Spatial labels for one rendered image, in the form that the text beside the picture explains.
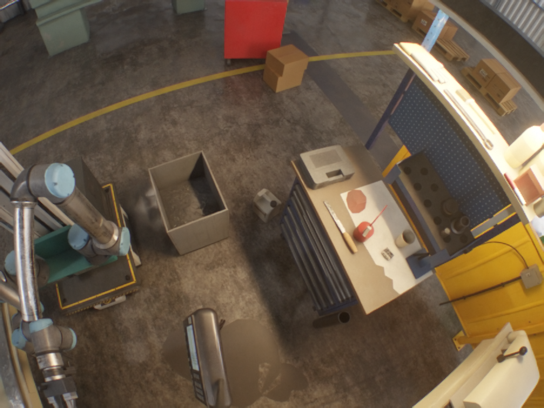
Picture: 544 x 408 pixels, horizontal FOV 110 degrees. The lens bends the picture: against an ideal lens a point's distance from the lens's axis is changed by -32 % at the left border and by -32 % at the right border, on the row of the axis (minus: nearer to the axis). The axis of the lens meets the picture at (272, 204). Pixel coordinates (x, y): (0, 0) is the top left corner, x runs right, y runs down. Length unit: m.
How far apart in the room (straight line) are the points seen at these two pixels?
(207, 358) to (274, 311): 1.38
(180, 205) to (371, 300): 1.48
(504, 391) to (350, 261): 0.95
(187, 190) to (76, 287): 1.14
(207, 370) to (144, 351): 1.43
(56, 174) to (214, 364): 0.79
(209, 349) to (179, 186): 1.61
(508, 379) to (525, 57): 1.12
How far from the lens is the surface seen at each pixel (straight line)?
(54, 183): 1.03
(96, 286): 2.16
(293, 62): 3.27
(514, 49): 0.94
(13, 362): 2.08
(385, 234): 1.55
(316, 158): 1.54
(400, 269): 1.53
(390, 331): 2.54
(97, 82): 4.12
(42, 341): 1.04
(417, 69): 1.19
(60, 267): 1.92
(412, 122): 1.50
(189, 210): 2.12
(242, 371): 2.22
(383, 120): 1.64
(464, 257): 2.43
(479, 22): 0.99
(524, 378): 1.43
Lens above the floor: 2.21
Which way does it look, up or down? 62 degrees down
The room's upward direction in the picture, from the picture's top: 15 degrees clockwise
